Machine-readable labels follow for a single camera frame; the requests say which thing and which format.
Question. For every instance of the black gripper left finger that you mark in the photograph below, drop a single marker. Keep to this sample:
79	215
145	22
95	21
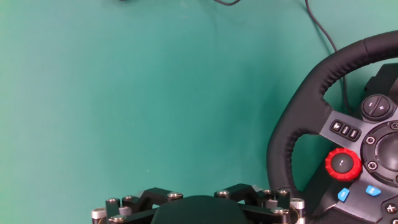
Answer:
140	202

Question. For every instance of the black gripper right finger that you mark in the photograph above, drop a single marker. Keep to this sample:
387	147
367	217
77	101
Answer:
264	199

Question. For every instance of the black racing steering wheel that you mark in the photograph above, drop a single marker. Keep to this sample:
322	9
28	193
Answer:
311	102

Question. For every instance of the black steering wheel base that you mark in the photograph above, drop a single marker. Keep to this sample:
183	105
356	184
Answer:
385	77

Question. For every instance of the green table mat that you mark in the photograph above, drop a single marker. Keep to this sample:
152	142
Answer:
124	93

